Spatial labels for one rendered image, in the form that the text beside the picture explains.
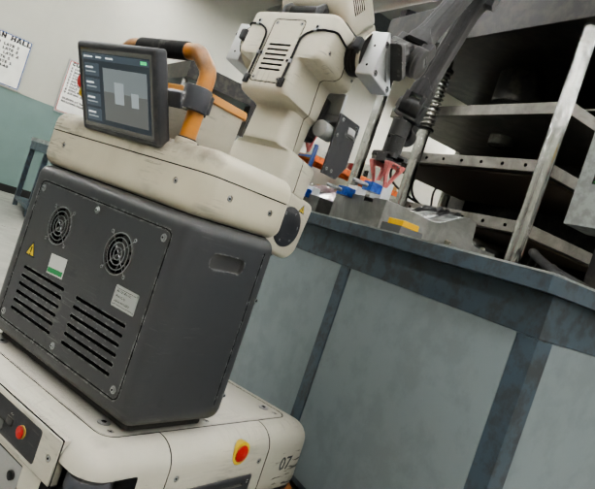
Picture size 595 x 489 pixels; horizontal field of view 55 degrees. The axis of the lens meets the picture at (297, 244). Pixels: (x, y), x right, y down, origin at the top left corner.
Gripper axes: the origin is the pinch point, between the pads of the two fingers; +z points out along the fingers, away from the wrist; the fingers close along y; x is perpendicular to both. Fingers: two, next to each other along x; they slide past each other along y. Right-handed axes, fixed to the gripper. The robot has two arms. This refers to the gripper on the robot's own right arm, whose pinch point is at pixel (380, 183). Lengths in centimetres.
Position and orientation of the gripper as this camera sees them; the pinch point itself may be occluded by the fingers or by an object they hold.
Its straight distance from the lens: 172.5
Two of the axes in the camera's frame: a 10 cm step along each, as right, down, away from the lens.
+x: -8.0, -2.6, -5.4
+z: -3.3, 9.4, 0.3
